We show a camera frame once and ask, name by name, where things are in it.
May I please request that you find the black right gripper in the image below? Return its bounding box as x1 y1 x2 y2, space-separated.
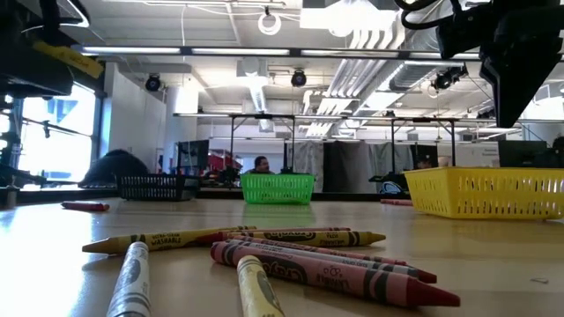
478 17 564 128

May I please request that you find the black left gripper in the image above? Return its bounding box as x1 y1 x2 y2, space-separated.
0 43 74 100

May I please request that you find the yellow crayon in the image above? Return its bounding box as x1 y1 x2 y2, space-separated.
222 230 388 248
82 225 258 256
236 254 286 317

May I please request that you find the gray crayon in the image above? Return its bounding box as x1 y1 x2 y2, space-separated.
105 240 151 317

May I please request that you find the yellow tape label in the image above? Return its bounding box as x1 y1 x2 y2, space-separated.
33 40 105 80

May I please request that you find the black monitor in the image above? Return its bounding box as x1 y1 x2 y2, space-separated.
497 139 548 168
175 139 211 177

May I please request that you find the yellow plastic basket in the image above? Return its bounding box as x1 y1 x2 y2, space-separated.
404 166 564 220

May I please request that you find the black metal stand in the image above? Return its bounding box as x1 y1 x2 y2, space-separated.
0 96 49 210

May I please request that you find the person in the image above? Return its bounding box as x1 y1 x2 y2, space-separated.
78 148 151 188
246 155 277 176

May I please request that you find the black plastic basket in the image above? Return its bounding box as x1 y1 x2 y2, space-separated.
115 173 202 203

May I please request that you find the black fabric curtain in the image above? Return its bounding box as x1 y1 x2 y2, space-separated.
323 140 375 194

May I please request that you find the pale fabric curtain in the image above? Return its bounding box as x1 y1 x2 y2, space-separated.
293 140 325 193

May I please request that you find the long ceiling light fixture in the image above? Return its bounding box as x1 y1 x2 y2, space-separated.
81 46 481 61

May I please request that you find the green plastic basket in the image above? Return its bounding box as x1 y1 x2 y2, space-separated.
240 173 316 206

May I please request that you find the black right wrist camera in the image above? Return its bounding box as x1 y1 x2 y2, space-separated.
435 12 486 61

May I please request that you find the black frame stand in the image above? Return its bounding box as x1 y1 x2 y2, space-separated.
228 113 297 177
390 116 459 181

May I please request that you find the silver ventilation duct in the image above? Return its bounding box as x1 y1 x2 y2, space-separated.
387 0 481 92

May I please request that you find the black right camera cable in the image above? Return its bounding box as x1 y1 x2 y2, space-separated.
393 0 462 31

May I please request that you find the black aluminium table frame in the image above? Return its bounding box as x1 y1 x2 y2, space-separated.
0 184 413 206

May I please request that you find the white cable coil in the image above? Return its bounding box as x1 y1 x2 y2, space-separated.
257 11 282 36

